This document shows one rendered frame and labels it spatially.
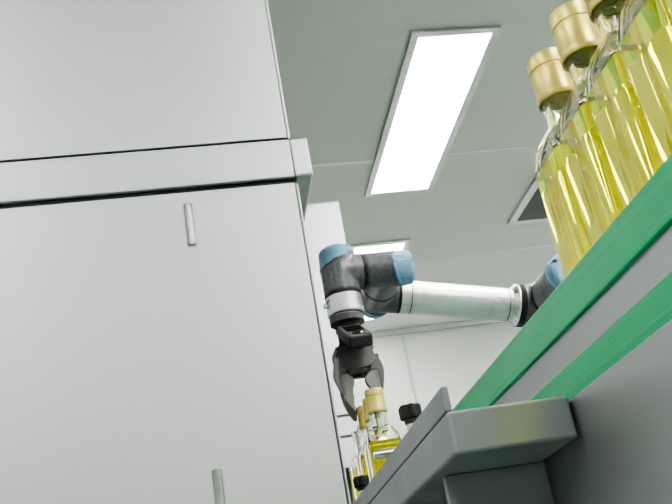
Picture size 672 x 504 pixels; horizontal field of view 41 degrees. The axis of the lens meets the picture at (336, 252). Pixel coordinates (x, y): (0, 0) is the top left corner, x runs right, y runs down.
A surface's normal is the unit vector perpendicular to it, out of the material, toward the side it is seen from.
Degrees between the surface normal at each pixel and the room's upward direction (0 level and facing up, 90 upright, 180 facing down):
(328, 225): 90
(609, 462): 90
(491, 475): 90
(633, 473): 90
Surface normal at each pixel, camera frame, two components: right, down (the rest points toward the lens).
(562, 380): -0.98, 0.10
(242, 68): 0.11, -0.42
